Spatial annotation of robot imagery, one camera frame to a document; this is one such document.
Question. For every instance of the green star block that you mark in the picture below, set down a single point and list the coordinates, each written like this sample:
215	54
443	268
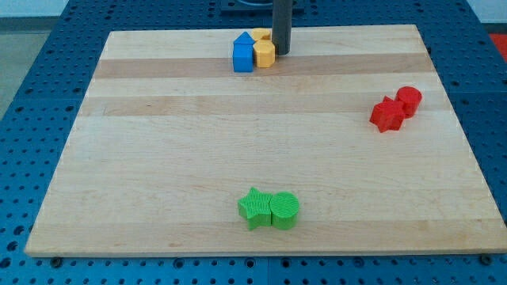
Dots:
255	208

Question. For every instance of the green cylinder block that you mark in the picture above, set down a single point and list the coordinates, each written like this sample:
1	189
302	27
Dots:
284	207

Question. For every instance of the blue cube block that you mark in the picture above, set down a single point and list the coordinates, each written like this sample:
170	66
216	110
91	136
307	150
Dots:
243	60

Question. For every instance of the yellow hexagon block front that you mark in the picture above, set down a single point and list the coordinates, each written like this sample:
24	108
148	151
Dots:
264	53

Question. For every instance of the wooden board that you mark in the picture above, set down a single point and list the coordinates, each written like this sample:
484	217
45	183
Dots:
168	138

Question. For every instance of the blue triangle block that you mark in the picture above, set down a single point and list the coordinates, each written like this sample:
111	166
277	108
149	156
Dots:
244	39

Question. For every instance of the yellow block rear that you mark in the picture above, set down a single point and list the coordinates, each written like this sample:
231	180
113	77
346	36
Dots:
261	34

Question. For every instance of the red star block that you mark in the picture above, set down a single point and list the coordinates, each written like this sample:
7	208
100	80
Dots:
388	115

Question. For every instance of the red cylinder block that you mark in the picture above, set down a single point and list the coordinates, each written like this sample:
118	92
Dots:
410	98

